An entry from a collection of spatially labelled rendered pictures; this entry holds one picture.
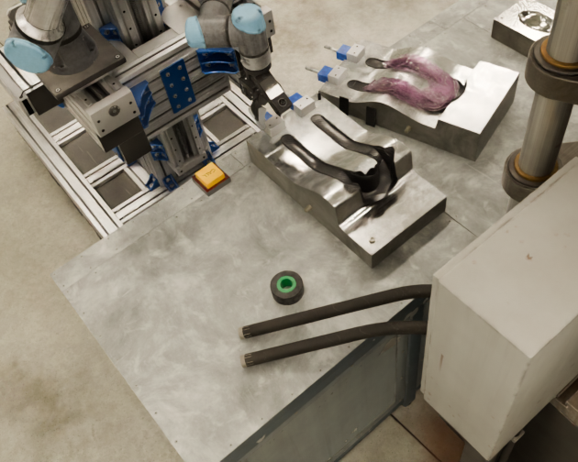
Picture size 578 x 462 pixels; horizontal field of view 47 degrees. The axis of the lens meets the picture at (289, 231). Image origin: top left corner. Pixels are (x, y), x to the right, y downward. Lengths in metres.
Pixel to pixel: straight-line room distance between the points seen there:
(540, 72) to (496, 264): 0.30
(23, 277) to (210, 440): 1.63
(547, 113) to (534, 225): 0.24
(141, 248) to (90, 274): 0.15
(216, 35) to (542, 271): 1.03
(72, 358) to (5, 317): 0.37
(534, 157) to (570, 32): 0.25
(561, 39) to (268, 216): 1.00
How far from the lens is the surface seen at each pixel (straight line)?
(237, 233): 1.78
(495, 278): 0.89
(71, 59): 1.98
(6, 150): 3.52
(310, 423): 1.82
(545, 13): 2.28
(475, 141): 1.84
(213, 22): 1.67
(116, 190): 2.80
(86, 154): 2.99
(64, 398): 2.63
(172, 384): 1.60
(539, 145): 1.17
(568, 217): 0.96
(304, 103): 1.90
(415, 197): 1.73
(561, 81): 1.05
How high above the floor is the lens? 2.22
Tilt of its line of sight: 54 degrees down
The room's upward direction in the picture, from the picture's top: 11 degrees counter-clockwise
